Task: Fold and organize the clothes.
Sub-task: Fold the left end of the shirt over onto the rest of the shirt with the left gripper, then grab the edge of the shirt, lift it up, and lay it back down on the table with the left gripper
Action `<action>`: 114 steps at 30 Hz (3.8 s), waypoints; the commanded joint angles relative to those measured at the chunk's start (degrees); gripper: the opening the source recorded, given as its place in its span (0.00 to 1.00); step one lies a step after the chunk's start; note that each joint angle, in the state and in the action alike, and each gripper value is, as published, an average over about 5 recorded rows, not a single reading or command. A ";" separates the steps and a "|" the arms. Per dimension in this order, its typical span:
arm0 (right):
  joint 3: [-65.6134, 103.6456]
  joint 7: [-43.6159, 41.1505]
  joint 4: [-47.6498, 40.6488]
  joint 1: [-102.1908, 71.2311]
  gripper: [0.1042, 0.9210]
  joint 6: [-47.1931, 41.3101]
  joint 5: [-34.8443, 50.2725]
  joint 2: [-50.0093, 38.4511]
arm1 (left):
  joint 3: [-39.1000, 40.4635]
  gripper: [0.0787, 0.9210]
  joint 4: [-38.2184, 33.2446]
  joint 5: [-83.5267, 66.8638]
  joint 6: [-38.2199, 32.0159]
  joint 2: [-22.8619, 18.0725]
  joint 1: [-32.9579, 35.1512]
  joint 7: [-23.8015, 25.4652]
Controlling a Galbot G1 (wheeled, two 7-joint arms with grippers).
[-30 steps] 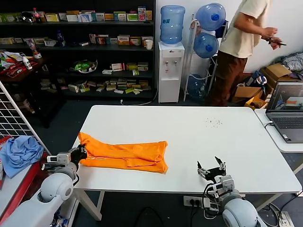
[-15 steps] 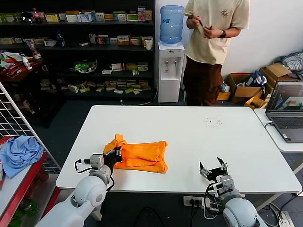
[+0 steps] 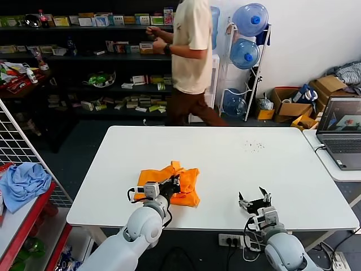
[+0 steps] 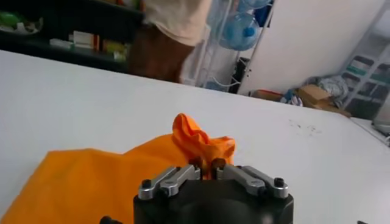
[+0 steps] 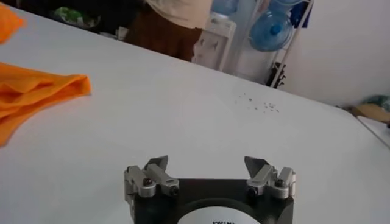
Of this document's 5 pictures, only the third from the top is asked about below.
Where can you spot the grey laptop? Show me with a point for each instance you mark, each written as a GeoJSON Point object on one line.
{"type": "Point", "coordinates": [344, 146]}

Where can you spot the pink patterned bottle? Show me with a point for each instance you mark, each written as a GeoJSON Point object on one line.
{"type": "Point", "coordinates": [40, 57]}

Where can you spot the yellow orange medicine box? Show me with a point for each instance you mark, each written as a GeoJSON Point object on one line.
{"type": "Point", "coordinates": [146, 48]}

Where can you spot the shiny metal bowl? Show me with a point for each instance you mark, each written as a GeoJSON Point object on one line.
{"type": "Point", "coordinates": [32, 21]}

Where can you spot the open brown cardboard box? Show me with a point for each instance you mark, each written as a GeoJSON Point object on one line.
{"type": "Point", "coordinates": [293, 110]}

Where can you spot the white power strip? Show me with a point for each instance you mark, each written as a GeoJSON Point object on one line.
{"type": "Point", "coordinates": [234, 240]}
{"type": "Point", "coordinates": [341, 261]}

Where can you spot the person right hand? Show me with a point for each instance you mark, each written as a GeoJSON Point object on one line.
{"type": "Point", "coordinates": [152, 30]}

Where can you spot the red frame shelf cart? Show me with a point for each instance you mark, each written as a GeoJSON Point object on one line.
{"type": "Point", "coordinates": [28, 223]}

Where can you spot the blue water jug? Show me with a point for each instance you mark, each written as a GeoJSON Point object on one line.
{"type": "Point", "coordinates": [244, 54]}
{"type": "Point", "coordinates": [235, 103]}
{"type": "Point", "coordinates": [215, 25]}
{"type": "Point", "coordinates": [250, 19]}

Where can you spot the person right forearm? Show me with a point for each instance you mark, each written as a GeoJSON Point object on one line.
{"type": "Point", "coordinates": [166, 34]}

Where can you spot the red snack package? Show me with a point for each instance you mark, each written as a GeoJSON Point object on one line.
{"type": "Point", "coordinates": [18, 85]}

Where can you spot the small yellow box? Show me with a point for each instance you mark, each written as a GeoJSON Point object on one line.
{"type": "Point", "coordinates": [265, 115]}

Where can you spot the lime green box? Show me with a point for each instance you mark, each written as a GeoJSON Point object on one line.
{"type": "Point", "coordinates": [154, 109]}

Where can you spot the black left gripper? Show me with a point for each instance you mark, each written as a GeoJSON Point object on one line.
{"type": "Point", "coordinates": [169, 190]}

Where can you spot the dark wooden side table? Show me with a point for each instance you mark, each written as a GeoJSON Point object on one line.
{"type": "Point", "coordinates": [42, 82]}

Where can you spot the light blue crumpled cloth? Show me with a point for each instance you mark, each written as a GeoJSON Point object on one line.
{"type": "Point", "coordinates": [22, 183]}

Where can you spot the person in beige shirt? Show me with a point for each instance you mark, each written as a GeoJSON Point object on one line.
{"type": "Point", "coordinates": [191, 73]}

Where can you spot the yellow open cardboard box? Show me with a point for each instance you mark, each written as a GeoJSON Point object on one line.
{"type": "Point", "coordinates": [304, 122]}

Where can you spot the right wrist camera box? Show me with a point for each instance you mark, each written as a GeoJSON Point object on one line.
{"type": "Point", "coordinates": [266, 218]}

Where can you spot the white tape roll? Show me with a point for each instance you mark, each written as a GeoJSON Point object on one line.
{"type": "Point", "coordinates": [287, 101]}

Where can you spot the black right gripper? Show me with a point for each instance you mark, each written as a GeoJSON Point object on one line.
{"type": "Point", "coordinates": [258, 206]}

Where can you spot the green medicine box stack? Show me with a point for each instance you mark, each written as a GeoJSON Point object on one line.
{"type": "Point", "coordinates": [12, 21]}

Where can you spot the white blue red box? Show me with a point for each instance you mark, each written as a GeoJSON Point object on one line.
{"type": "Point", "coordinates": [110, 47]}

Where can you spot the dark blue hanging cloth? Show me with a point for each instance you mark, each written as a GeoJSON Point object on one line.
{"type": "Point", "coordinates": [264, 36]}

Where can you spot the flat white box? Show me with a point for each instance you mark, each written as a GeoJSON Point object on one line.
{"type": "Point", "coordinates": [141, 109]}
{"type": "Point", "coordinates": [127, 86]}

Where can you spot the person left hand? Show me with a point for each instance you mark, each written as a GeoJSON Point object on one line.
{"type": "Point", "coordinates": [159, 46]}

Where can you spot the blue drink bottle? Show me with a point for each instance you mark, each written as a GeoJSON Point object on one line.
{"type": "Point", "coordinates": [72, 47]}

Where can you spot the black wristwatch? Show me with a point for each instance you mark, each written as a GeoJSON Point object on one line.
{"type": "Point", "coordinates": [167, 48]}

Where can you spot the colourful snack bag pile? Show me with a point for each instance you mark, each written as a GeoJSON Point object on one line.
{"type": "Point", "coordinates": [11, 70]}

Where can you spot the beige green box stack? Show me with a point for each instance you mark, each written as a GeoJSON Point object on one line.
{"type": "Point", "coordinates": [157, 79]}

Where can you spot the black shelf unit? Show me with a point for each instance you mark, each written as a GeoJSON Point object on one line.
{"type": "Point", "coordinates": [127, 66]}

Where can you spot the white metal jug rack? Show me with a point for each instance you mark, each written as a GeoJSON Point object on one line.
{"type": "Point", "coordinates": [252, 93]}

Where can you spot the white blue medicine box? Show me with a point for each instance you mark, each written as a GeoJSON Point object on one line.
{"type": "Point", "coordinates": [101, 21]}

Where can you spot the white teal medicine box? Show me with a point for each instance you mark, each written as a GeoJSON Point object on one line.
{"type": "Point", "coordinates": [142, 20]}
{"type": "Point", "coordinates": [134, 50]}

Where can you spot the white water dispenser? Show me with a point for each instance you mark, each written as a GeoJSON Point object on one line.
{"type": "Point", "coordinates": [215, 73]}

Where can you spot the blue white snack bag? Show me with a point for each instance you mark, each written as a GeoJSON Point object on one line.
{"type": "Point", "coordinates": [69, 259]}

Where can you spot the small green box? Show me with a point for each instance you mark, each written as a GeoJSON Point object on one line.
{"type": "Point", "coordinates": [161, 87]}

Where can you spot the tall brown cardboard box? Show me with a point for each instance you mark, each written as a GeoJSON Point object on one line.
{"type": "Point", "coordinates": [327, 84]}

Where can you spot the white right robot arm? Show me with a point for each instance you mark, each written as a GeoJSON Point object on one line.
{"type": "Point", "coordinates": [285, 251]}

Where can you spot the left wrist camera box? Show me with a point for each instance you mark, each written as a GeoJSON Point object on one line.
{"type": "Point", "coordinates": [150, 189]}

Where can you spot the red blue medicine box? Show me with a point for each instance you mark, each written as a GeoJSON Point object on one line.
{"type": "Point", "coordinates": [122, 48]}

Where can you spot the grey clothes pile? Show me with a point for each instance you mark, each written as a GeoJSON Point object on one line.
{"type": "Point", "coordinates": [348, 74]}

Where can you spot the cola bottle red cap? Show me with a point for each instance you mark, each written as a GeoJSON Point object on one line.
{"type": "Point", "coordinates": [43, 20]}

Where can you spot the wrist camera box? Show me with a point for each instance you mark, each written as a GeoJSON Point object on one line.
{"type": "Point", "coordinates": [266, 218]}
{"type": "Point", "coordinates": [150, 189]}

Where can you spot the pink tall box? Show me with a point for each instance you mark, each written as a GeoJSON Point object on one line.
{"type": "Point", "coordinates": [168, 17]}

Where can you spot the orange t-shirt white print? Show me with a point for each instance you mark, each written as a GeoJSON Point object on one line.
{"type": "Point", "coordinates": [186, 178]}

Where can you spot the clear plastic bag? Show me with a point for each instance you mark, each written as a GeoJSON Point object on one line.
{"type": "Point", "coordinates": [265, 104]}

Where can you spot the person left forearm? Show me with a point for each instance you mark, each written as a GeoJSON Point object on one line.
{"type": "Point", "coordinates": [186, 53]}

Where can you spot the green snack bag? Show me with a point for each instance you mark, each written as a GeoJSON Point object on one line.
{"type": "Point", "coordinates": [98, 79]}

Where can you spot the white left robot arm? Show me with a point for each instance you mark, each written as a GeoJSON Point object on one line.
{"type": "Point", "coordinates": [132, 240]}

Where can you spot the white red medicine box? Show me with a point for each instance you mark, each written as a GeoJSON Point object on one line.
{"type": "Point", "coordinates": [141, 80]}

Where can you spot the flat yellow box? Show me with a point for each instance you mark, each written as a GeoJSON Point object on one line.
{"type": "Point", "coordinates": [86, 15]}

